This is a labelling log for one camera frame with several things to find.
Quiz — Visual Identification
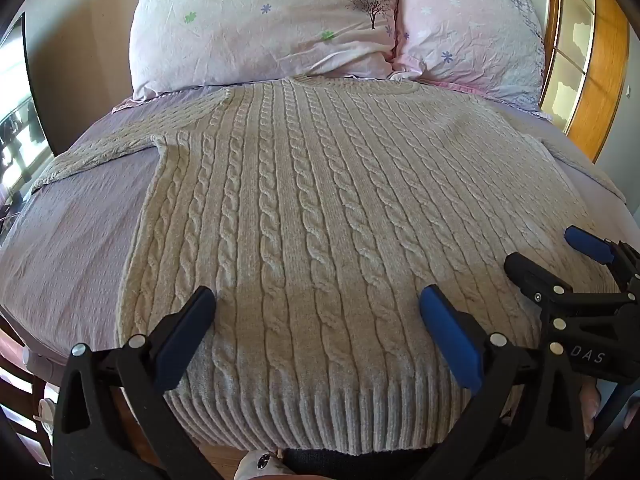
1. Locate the window at left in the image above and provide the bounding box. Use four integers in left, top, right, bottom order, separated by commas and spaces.
0, 11, 57, 206

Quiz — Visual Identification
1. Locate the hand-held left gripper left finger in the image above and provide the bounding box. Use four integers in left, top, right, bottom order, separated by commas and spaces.
50, 286, 218, 480

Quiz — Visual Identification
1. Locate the pink floral pillow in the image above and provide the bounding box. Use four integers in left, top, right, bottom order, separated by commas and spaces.
390, 0, 547, 111

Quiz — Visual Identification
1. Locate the floral pillow with tree print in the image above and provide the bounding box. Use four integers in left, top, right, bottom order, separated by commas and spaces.
129, 0, 398, 102

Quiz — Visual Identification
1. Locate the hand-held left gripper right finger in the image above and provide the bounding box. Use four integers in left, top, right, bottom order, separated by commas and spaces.
419, 285, 588, 480

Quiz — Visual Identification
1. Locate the person's right hand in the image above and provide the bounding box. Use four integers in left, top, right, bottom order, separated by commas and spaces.
580, 382, 610, 438

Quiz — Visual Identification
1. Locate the cream cable knit sweater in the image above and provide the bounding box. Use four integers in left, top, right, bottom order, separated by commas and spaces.
31, 76, 621, 457

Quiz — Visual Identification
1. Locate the person's dark clothing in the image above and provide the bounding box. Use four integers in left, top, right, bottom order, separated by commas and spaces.
280, 446, 453, 480

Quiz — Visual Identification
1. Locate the wooden slatted furniture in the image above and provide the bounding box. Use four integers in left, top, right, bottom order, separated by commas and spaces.
0, 310, 68, 480

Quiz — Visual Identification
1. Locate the lilac bed sheet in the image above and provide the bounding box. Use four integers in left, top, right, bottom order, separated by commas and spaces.
0, 80, 640, 381

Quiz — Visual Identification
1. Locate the wooden framed window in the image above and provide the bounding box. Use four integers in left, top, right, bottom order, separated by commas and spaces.
539, 0, 631, 163

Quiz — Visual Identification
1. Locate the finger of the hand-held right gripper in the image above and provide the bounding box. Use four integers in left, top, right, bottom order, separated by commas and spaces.
564, 226, 640, 293
504, 252, 576, 308

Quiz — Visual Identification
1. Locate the white patterned object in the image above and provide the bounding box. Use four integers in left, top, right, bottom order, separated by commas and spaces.
235, 451, 293, 480

